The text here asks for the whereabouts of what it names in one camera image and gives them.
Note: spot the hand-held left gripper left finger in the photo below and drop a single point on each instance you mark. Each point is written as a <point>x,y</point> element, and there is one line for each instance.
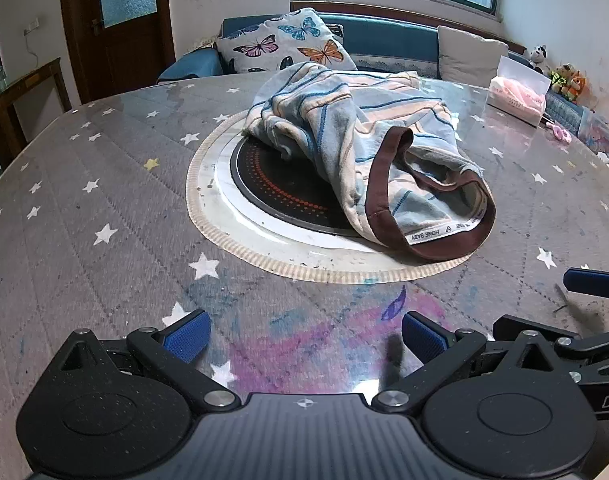
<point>187,336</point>

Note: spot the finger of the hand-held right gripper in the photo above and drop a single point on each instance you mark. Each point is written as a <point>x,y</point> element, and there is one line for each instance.
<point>580,280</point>
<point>529,327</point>

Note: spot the dark wooden door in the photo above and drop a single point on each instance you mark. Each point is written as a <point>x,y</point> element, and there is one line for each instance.
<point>134,60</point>

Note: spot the clear plastic storage box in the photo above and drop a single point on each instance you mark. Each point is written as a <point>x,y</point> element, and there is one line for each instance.
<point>602,132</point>

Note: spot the clear tissue box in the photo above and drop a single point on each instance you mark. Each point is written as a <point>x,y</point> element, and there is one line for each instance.
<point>517,95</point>

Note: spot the wooden side table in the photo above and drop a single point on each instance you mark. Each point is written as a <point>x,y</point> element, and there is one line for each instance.
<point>39,72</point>

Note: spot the round black induction cooktop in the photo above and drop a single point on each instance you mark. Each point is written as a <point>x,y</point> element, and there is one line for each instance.
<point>284,190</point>

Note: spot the butterfly print cushion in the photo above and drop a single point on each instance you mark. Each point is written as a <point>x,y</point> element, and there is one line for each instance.
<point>284,40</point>

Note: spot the blue sofa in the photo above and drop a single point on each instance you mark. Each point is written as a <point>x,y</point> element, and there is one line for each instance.
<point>384,40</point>

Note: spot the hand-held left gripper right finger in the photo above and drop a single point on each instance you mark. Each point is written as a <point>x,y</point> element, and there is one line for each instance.
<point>423,336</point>

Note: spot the blue striped pants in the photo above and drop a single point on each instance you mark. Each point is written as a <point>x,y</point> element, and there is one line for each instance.
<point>334,125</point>

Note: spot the plain white cushion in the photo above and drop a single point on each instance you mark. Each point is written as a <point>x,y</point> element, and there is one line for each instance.
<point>469,55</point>

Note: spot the orange plush toy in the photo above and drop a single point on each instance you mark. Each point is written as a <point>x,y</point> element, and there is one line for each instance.
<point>578,87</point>

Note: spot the panda plush toy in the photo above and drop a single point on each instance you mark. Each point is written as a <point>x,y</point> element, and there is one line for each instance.
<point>537,57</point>

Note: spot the brown plush toy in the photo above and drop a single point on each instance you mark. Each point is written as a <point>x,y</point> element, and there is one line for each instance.
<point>561,79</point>

